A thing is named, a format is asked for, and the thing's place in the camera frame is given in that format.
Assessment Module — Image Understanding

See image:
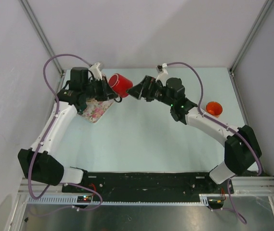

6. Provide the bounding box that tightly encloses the floral serving tray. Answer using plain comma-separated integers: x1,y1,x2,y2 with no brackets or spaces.
78,99,115,123

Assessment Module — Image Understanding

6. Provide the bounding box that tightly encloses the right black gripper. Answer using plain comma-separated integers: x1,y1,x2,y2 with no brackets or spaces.
126,76,174,107

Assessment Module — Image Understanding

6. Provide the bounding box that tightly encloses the right aluminium corner post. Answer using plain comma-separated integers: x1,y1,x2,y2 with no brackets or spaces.
229,0,274,73

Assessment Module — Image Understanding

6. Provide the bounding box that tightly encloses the red mug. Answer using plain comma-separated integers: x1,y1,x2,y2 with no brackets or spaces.
108,73,133,103

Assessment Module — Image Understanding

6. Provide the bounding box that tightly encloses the orange mug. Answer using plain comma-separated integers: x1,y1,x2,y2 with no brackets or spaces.
206,102,223,118

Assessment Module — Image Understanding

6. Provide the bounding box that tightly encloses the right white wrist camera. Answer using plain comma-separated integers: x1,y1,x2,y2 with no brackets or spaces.
156,63,169,82

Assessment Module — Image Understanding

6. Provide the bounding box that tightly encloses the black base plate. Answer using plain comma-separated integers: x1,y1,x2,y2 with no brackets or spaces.
62,172,234,203

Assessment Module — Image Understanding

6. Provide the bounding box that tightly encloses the white slotted cable duct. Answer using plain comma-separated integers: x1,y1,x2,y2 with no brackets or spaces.
28,195,209,206

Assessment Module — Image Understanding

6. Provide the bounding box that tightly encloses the left aluminium corner post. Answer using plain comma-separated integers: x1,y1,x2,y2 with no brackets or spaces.
18,0,64,74

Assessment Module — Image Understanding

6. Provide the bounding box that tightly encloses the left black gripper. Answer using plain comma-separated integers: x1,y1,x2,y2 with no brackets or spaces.
82,76,118,102

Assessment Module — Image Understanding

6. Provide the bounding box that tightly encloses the aluminium corner post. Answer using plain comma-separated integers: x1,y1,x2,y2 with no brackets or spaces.
229,0,274,73
18,0,64,74

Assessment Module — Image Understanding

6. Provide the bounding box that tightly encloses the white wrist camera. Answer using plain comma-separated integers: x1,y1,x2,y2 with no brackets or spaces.
156,63,169,82
89,62,105,80

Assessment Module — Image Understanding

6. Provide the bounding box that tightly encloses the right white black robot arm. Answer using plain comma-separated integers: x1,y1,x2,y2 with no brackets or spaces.
127,76,262,193

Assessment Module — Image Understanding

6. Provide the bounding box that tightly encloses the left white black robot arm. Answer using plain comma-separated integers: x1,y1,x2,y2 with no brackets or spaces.
18,63,117,192

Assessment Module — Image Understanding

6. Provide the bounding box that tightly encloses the aluminium frame rail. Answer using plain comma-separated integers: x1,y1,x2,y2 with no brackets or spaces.
232,177,274,196

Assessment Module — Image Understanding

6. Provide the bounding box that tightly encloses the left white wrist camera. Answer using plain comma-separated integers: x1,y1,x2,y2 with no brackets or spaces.
89,62,105,80

